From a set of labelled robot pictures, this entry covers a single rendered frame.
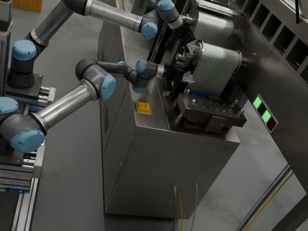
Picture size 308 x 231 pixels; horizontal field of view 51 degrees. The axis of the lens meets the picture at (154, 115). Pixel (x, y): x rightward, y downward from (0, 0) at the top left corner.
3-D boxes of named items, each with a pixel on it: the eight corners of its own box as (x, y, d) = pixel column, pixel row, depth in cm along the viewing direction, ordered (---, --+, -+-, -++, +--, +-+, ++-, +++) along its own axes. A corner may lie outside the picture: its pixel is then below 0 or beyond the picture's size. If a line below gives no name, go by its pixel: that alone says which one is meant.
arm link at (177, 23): (168, 25, 169) (165, 19, 175) (172, 32, 172) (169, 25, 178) (181, 17, 167) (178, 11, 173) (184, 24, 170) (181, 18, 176)
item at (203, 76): (184, 90, 197) (197, 64, 186) (218, 97, 204) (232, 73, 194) (184, 90, 196) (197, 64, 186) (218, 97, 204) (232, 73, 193)
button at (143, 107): (136, 104, 190) (138, 101, 188) (148, 106, 192) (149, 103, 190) (138, 112, 184) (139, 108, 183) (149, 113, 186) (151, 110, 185)
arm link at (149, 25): (58, -13, 147) (160, 24, 153) (65, -19, 156) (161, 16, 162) (54, 12, 153) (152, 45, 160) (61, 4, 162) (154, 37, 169)
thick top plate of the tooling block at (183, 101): (176, 99, 195) (180, 91, 191) (233, 111, 208) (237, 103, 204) (182, 116, 183) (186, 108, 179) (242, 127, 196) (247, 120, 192)
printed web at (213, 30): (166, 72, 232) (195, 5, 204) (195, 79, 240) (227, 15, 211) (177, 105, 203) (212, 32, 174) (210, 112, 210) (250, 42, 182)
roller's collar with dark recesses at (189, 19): (181, 21, 204) (185, 11, 201) (189, 23, 206) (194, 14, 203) (183, 25, 200) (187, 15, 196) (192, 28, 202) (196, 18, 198)
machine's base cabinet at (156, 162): (95, 48, 417) (112, -19, 368) (143, 59, 438) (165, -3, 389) (100, 222, 226) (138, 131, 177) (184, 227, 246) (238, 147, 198)
